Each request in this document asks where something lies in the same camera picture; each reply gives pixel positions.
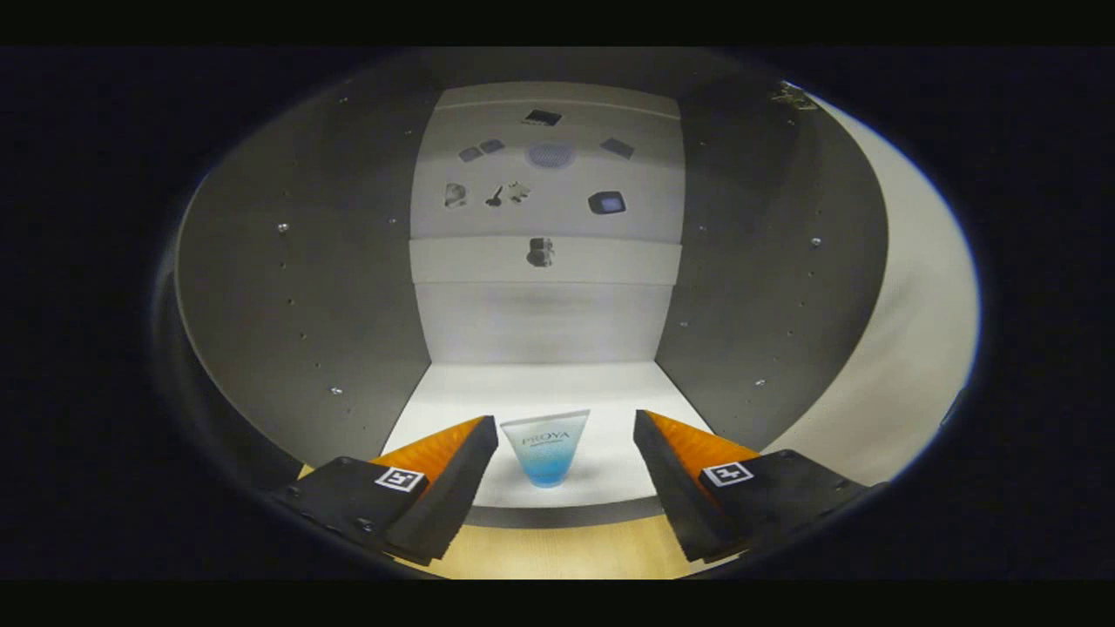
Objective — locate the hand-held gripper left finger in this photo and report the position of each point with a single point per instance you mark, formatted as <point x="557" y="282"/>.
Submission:
<point x="444" y="496"/>

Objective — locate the blue and clear tube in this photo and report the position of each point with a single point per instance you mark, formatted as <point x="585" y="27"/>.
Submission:
<point x="546" y="448"/>

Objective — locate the grey cabinet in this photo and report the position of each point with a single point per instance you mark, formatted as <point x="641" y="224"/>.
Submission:
<point x="305" y="305"/>

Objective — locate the white cabinet shelf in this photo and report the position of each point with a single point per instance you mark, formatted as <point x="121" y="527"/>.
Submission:
<point x="540" y="387"/>

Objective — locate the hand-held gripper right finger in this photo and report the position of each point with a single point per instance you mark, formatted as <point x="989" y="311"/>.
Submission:
<point x="675" y="492"/>

